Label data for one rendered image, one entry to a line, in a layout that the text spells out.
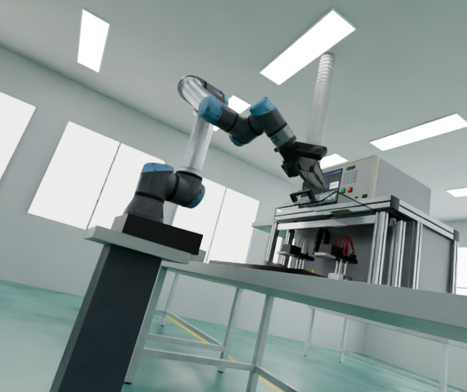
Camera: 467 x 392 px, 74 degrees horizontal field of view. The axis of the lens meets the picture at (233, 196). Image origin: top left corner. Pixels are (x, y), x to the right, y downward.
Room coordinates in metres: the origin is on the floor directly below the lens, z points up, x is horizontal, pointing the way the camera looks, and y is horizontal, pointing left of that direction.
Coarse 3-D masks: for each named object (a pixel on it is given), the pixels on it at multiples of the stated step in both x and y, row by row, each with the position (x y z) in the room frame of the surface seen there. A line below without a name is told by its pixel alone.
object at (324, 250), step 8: (320, 248) 1.21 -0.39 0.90; (328, 248) 1.17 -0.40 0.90; (336, 248) 1.17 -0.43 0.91; (320, 256) 1.20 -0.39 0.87; (328, 256) 1.16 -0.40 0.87; (336, 256) 1.17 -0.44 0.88; (344, 256) 1.19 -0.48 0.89; (336, 264) 1.25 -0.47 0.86; (336, 272) 1.25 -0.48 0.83; (344, 272) 1.21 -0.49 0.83
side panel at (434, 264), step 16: (416, 224) 1.09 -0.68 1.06; (416, 240) 1.08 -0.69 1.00; (432, 240) 1.15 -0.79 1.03; (448, 240) 1.19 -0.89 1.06; (416, 256) 1.09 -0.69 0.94; (432, 256) 1.15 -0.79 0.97; (448, 256) 1.20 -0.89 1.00; (416, 272) 1.09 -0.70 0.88; (432, 272) 1.15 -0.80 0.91; (448, 272) 1.20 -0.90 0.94; (416, 288) 1.09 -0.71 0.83; (432, 288) 1.16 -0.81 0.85; (448, 288) 1.20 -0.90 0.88
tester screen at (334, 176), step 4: (332, 172) 1.34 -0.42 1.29; (336, 172) 1.31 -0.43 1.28; (340, 172) 1.29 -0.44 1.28; (324, 176) 1.38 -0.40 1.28; (328, 176) 1.35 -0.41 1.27; (332, 176) 1.33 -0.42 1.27; (336, 176) 1.31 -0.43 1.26; (324, 180) 1.37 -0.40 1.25; (328, 180) 1.35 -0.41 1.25; (332, 180) 1.33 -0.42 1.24; (336, 180) 1.30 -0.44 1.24; (304, 188) 1.50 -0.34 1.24; (308, 188) 1.46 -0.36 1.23; (312, 188) 1.44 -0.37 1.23; (332, 188) 1.32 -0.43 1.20; (336, 188) 1.29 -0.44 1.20; (316, 192) 1.41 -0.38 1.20; (320, 192) 1.38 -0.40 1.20; (304, 196) 1.49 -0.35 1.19
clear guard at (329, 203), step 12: (336, 192) 0.99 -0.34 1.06; (288, 204) 1.14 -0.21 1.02; (300, 204) 1.05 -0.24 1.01; (312, 204) 1.17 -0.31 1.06; (324, 204) 1.14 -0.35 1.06; (336, 204) 1.10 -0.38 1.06; (348, 204) 1.07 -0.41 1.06; (360, 204) 1.04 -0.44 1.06; (336, 216) 1.25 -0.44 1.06; (348, 216) 1.21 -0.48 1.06
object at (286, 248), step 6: (282, 246) 1.43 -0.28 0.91; (288, 246) 1.39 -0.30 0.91; (294, 246) 1.39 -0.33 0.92; (282, 252) 1.39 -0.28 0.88; (288, 252) 1.38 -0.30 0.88; (294, 252) 1.39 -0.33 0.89; (300, 252) 1.40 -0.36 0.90; (300, 258) 1.46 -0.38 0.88; (306, 258) 1.42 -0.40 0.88; (312, 258) 1.43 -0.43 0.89; (300, 264) 1.45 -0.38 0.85
